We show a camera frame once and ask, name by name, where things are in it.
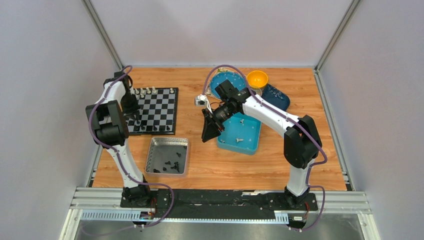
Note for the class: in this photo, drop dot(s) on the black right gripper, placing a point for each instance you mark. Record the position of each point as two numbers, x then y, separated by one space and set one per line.
213 126

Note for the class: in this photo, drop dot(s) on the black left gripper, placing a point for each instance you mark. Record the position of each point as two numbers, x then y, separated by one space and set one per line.
134 110

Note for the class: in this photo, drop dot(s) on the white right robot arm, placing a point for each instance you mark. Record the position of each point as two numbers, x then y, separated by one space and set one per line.
301 141

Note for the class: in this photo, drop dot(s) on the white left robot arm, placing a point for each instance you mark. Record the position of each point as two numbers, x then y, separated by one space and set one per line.
109 129

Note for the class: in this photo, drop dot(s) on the black and white chessboard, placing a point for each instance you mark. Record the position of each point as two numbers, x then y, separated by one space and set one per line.
156 109

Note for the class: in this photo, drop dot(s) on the blue plastic bin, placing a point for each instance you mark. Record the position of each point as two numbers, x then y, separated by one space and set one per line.
233 129

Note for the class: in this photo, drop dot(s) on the floral rectangular tray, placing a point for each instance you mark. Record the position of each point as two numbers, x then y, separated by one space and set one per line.
208 89

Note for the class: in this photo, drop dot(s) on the silver metal tray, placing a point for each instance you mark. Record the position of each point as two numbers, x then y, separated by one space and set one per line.
164 149

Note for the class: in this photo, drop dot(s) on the light blue dotted plate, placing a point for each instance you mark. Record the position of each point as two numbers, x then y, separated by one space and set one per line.
234 78

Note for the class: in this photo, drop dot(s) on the yellow bowl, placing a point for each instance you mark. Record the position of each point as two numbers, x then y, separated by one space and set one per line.
257 79

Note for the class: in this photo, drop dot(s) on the dark blue leaf plate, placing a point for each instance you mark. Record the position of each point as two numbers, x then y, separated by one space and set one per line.
276 97

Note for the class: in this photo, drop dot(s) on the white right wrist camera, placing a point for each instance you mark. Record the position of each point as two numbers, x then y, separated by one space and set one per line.
202 101

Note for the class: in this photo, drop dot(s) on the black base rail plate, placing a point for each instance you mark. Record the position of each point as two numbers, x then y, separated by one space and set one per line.
218 204

